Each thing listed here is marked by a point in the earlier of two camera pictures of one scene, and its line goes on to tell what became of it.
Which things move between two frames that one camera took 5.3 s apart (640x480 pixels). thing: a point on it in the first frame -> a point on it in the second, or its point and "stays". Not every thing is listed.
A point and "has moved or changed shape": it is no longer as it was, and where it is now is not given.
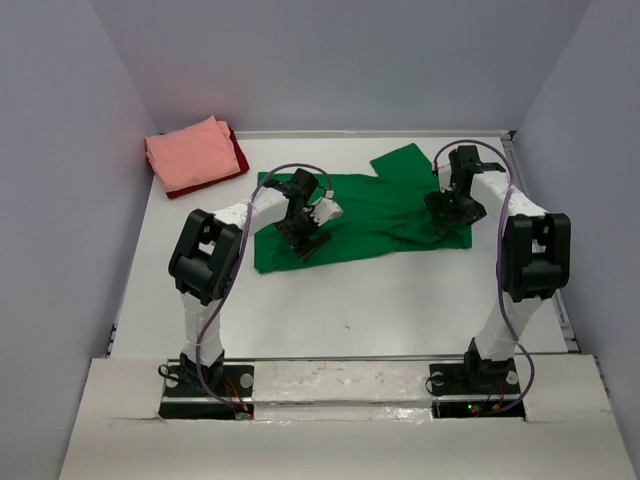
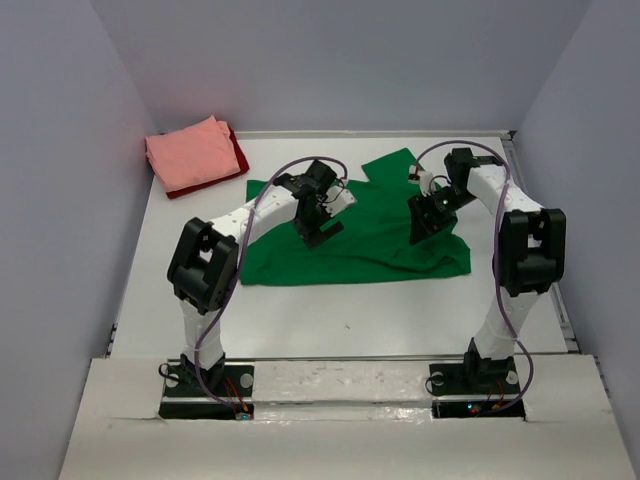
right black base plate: [481, 389] stays
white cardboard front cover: [344, 421] stays
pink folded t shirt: [192, 155] stays
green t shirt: [383, 214] has moved or changed shape
